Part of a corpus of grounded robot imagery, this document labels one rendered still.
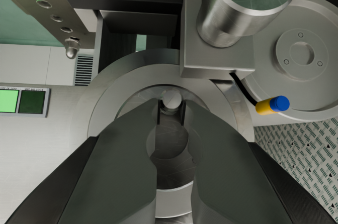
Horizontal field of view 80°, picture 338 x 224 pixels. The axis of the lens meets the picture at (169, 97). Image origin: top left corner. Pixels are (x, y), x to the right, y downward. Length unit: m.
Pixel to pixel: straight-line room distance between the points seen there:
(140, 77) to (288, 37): 0.14
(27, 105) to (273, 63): 0.51
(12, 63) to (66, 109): 3.09
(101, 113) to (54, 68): 3.15
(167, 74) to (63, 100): 0.41
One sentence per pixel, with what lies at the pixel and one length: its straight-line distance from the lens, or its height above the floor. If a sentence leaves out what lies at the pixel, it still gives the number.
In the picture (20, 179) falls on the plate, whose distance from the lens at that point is 0.58.
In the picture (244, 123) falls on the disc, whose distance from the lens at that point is 0.18.
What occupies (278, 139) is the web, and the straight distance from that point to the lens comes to 0.35.
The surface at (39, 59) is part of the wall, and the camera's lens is 3.44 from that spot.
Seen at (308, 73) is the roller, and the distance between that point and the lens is 0.21.
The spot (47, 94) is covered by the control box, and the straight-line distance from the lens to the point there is 0.56.
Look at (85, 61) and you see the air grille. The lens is 3.16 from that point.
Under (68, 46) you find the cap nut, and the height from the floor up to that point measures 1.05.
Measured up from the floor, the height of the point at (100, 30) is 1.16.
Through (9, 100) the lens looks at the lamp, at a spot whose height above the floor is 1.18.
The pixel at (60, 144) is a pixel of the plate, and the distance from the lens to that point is 0.54.
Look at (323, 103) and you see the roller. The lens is 0.22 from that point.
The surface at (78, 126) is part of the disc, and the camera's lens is 0.18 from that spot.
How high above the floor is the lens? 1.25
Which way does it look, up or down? 10 degrees down
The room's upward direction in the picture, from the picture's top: 178 degrees counter-clockwise
